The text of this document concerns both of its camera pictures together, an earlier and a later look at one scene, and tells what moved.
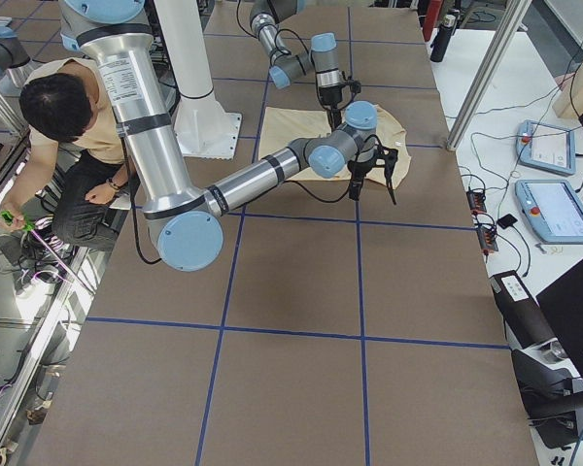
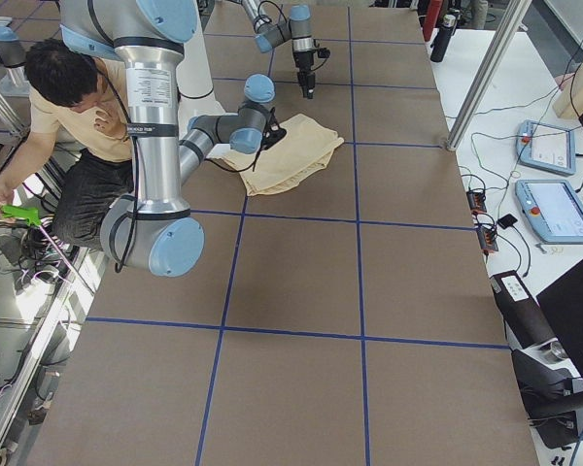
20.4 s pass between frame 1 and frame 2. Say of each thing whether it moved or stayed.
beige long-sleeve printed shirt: moved
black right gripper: moved
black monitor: stayed
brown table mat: stayed
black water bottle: stayed
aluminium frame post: stayed
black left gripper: moved
